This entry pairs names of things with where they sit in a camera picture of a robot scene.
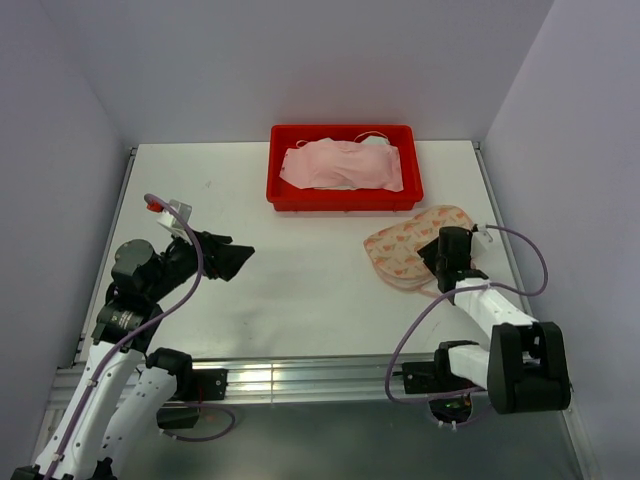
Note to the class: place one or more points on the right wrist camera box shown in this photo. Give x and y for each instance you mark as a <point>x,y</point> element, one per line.
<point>482,241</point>

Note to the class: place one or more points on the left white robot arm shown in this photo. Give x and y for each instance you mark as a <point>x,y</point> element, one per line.
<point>123,384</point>

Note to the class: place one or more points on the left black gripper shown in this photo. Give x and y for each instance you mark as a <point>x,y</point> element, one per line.
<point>227,259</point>

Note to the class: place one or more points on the pink bra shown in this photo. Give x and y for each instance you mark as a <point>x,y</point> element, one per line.
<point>345,167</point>

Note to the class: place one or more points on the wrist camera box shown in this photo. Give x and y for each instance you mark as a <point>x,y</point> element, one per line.
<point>172,223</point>
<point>482,241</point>

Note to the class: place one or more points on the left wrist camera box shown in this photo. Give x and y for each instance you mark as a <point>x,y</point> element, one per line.
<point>172,223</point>

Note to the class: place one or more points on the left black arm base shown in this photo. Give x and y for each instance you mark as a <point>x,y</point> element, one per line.
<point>204,385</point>

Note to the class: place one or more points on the aluminium frame rail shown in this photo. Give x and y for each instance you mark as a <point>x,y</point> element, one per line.
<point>312,322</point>

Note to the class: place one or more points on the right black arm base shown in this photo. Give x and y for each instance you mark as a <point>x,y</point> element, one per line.
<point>423,378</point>

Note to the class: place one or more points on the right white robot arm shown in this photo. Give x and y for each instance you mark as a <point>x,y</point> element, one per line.
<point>524,367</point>

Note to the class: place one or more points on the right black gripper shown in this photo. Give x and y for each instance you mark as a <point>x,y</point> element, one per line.
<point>428,252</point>

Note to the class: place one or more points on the red plastic tray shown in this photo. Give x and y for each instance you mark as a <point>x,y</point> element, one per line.
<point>285,197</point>

